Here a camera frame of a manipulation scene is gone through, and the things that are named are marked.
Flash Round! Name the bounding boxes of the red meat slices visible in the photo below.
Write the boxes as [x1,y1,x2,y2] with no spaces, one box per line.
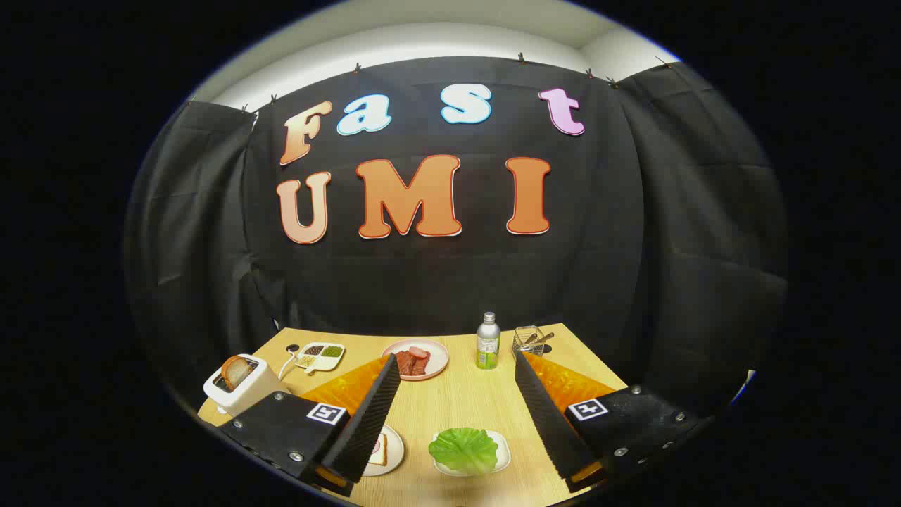
[394,349,430,376]

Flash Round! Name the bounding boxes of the green lettuce leaf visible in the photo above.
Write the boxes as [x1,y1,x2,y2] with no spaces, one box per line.
[429,427,499,475]

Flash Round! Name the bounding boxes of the toasted bread slice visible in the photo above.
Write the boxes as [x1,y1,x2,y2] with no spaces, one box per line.
[221,356,258,390]

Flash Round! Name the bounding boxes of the pink plate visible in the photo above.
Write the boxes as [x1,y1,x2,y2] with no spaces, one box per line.
[382,339,450,382]

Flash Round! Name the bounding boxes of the white square plate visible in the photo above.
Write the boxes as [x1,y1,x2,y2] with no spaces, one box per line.
[433,430,511,477]

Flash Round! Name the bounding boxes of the green label metal bottle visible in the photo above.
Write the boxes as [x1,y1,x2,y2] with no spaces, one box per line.
[476,312,501,370]

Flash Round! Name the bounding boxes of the round grey plate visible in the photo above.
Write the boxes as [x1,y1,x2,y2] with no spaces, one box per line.
[359,424,405,477]

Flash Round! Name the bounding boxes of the white toaster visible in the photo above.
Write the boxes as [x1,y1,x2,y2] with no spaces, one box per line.
[203,354,289,416]

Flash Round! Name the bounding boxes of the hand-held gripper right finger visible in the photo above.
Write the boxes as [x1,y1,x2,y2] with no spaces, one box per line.
[514,351,708,494]

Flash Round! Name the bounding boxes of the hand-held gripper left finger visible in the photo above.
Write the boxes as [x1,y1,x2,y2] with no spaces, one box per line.
[217,354,402,499]

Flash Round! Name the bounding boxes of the white divided dish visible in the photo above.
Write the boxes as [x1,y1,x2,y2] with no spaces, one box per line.
[294,342,346,374]

